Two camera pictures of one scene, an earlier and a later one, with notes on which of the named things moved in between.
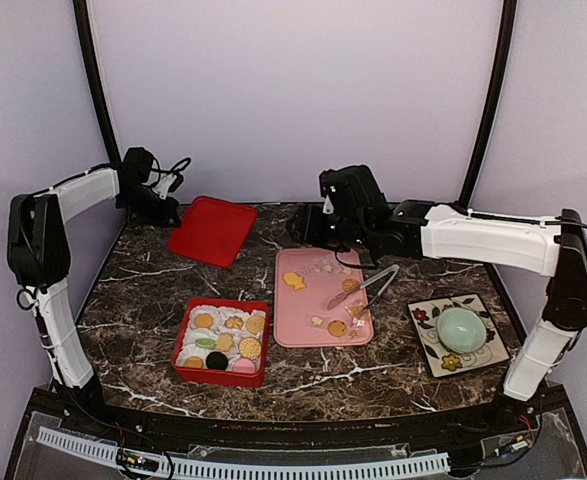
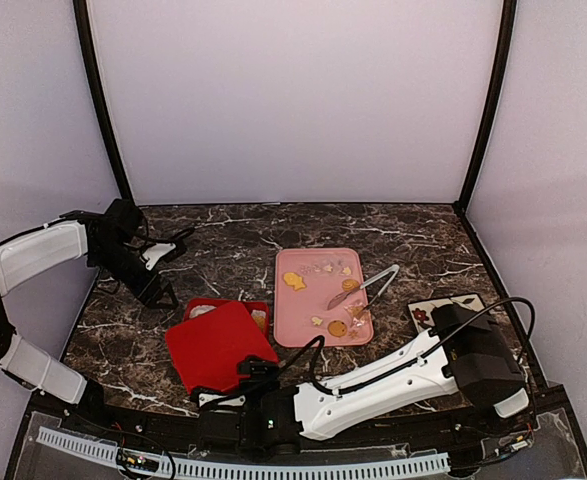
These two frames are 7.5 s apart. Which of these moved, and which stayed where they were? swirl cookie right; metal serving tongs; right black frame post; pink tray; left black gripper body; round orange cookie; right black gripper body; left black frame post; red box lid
Moved: right black gripper body; red box lid; left black gripper body
Stayed: metal serving tongs; pink tray; left black frame post; right black frame post; swirl cookie right; round orange cookie
